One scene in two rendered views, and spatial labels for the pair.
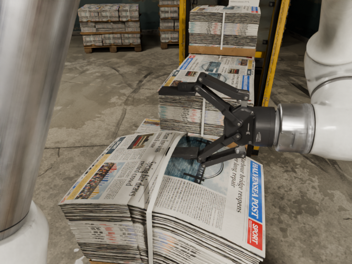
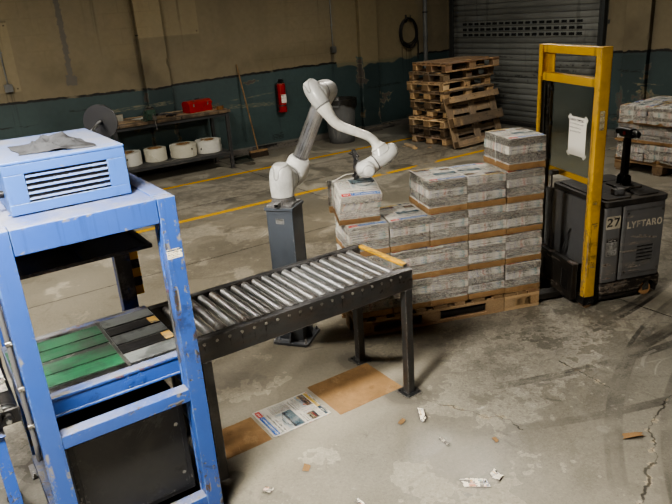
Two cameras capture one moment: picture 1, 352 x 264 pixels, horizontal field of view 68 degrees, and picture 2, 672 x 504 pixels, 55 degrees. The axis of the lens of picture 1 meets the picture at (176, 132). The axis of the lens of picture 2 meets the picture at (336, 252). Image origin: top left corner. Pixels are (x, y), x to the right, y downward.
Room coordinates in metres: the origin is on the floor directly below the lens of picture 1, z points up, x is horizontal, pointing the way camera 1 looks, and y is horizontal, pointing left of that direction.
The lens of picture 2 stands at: (-1.62, -3.72, 2.18)
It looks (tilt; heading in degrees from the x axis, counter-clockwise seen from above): 20 degrees down; 63
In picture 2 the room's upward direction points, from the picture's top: 4 degrees counter-clockwise
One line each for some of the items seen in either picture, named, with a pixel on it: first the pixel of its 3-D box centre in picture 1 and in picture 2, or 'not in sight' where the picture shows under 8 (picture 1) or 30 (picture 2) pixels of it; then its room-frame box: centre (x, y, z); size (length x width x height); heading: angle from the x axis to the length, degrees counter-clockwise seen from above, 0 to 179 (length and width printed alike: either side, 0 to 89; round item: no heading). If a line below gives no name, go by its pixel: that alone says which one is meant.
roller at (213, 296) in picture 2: not in sight; (229, 308); (-0.74, -0.76, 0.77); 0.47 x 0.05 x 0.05; 95
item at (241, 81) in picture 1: (207, 83); (437, 173); (1.06, -0.14, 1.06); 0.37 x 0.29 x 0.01; 76
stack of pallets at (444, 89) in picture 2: not in sight; (452, 99); (5.35, 5.10, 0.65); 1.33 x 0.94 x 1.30; 9
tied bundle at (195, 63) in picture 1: (215, 85); (475, 185); (1.34, -0.22, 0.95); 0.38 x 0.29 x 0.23; 75
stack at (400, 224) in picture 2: not in sight; (420, 262); (0.93, -0.11, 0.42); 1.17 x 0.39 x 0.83; 166
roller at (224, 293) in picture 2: not in sight; (241, 305); (-0.67, -0.75, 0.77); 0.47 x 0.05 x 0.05; 95
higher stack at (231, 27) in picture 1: (217, 110); (511, 219); (1.63, -0.29, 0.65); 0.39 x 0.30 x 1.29; 76
